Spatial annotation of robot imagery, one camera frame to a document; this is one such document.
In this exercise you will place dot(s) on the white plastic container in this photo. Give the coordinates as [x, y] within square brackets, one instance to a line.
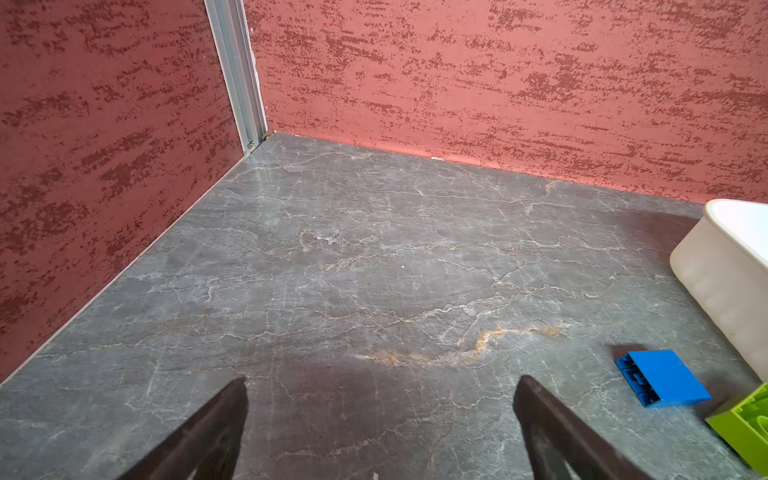
[722, 262]

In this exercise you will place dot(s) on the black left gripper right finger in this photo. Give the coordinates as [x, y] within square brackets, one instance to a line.
[559, 444]

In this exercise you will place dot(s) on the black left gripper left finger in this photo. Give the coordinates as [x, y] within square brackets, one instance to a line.
[206, 446]

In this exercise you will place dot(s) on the blue lego brick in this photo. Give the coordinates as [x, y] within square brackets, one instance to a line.
[660, 379]

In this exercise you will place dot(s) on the green lego brick near white bin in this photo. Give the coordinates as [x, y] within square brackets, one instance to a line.
[742, 424]

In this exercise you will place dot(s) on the aluminium left corner post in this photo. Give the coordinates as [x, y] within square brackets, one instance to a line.
[230, 31]

